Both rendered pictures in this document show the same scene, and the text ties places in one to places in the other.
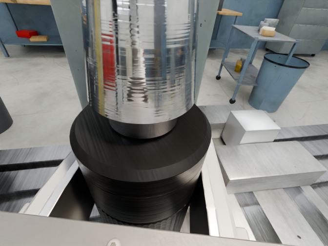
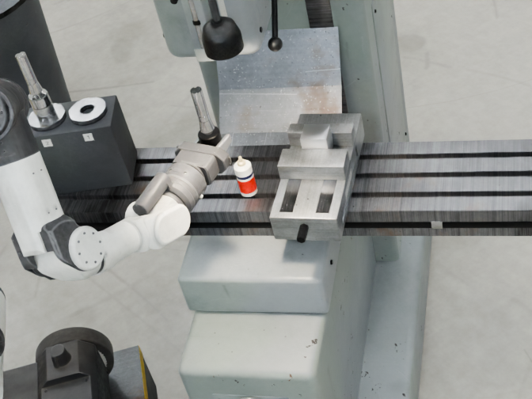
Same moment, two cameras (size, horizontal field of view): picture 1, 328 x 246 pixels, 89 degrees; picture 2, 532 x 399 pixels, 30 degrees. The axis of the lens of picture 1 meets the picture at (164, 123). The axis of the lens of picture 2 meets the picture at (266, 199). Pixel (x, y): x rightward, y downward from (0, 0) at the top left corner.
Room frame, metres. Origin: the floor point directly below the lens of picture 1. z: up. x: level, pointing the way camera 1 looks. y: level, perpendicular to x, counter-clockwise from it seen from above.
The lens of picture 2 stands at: (-1.28, -0.97, 2.45)
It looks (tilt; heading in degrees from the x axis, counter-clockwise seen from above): 43 degrees down; 34
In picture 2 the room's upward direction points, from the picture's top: 15 degrees counter-clockwise
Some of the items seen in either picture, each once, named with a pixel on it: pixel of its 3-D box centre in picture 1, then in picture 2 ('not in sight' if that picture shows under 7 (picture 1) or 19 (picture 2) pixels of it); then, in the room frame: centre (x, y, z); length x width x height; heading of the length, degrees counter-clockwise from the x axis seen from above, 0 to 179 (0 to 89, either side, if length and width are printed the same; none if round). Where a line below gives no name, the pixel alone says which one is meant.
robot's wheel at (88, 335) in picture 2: not in sight; (74, 359); (-0.18, 0.46, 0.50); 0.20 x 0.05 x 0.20; 125
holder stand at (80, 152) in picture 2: not in sight; (80, 144); (0.10, 0.43, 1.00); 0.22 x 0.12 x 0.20; 113
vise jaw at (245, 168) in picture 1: (262, 165); (313, 164); (0.17, -0.16, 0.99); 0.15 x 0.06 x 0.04; 101
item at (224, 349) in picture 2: not in sight; (294, 318); (0.16, 0.00, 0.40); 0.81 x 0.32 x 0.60; 13
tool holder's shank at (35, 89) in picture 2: not in sight; (28, 74); (0.08, 0.48, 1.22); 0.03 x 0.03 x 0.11
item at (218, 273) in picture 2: not in sight; (271, 218); (0.19, 0.00, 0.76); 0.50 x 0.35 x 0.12; 13
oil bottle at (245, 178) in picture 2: not in sight; (244, 174); (0.13, 0.01, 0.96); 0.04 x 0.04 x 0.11
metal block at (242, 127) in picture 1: (247, 133); (317, 141); (0.22, -0.15, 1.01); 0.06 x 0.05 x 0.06; 101
